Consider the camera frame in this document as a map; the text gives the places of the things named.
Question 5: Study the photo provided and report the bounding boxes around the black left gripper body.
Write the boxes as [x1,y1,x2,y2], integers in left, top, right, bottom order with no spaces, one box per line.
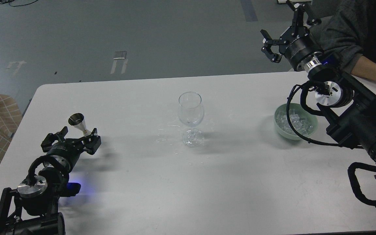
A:
[43,141,84,172]

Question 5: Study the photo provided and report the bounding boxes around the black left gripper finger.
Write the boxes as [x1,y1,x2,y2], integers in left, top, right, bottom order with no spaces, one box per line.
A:
[72,128,102,155]
[41,127,68,153]

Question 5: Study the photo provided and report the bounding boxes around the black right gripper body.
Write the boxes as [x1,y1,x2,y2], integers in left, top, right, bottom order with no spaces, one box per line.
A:
[281,27,324,71]

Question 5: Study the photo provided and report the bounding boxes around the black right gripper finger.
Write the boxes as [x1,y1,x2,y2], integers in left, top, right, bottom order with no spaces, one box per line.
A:
[286,0,322,36]
[260,29,288,63]

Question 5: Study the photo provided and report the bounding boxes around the steel cocktail jigger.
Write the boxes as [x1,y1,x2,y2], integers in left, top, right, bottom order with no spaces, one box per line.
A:
[68,113,91,136]

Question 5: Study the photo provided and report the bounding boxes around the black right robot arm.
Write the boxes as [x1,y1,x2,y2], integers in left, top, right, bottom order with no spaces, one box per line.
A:
[261,0,376,207]

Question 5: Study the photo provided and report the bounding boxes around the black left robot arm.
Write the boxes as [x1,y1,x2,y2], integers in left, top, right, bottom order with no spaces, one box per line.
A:
[0,127,102,235]

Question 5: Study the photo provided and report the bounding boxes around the green bowl of ice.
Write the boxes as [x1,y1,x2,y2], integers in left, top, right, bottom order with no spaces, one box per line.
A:
[273,103,318,140]

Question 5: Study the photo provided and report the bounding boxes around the clear wine glass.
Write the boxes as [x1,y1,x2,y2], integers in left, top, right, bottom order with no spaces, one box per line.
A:
[178,92,204,147]

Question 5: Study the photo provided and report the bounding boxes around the seated person in grey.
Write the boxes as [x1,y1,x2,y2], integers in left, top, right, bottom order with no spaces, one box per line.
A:
[311,0,376,81]

